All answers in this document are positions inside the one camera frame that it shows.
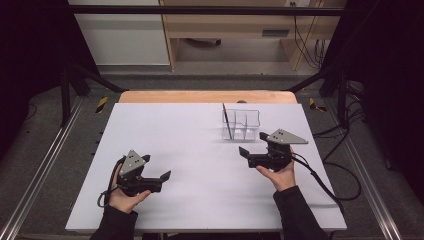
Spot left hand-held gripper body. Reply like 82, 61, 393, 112
114, 149, 164, 198

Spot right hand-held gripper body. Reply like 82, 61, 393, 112
247, 128, 310, 173

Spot clear plastic organiser box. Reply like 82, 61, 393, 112
221, 108, 261, 142

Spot black pencil with wooden end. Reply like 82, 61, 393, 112
221, 102, 234, 141

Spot person's right hand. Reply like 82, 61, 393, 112
255, 145, 298, 193

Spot person's left hand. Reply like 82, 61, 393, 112
107, 172, 153, 215

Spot white table cover board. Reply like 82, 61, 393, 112
65, 102, 348, 232

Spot yellow black floor tape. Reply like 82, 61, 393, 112
95, 96, 110, 114
308, 97, 328, 113

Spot black chair base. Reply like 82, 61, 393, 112
184, 37, 223, 48

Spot light wooden desk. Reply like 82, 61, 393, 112
159, 0, 342, 72

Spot white cabinet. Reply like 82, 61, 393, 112
65, 0, 171, 66

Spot black curtain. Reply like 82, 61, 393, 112
321, 0, 424, 204
0, 0, 99, 164

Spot left hand-held gripper cable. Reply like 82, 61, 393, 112
96, 155, 126, 209

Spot hand-held gripper cable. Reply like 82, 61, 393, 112
96, 155, 126, 209
289, 151, 363, 216

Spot right hand-held gripper cable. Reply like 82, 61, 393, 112
289, 151, 363, 216

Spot black floor cables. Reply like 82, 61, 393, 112
313, 81, 367, 164

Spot black metal frame stand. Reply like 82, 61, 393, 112
285, 62, 351, 128
59, 62, 129, 128

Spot aluminium floor rail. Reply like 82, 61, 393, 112
0, 96, 85, 240
323, 98, 405, 240

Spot black hanging cables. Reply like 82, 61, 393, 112
289, 1, 327, 70

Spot black horizontal frame bar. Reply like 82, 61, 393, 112
65, 4, 345, 17

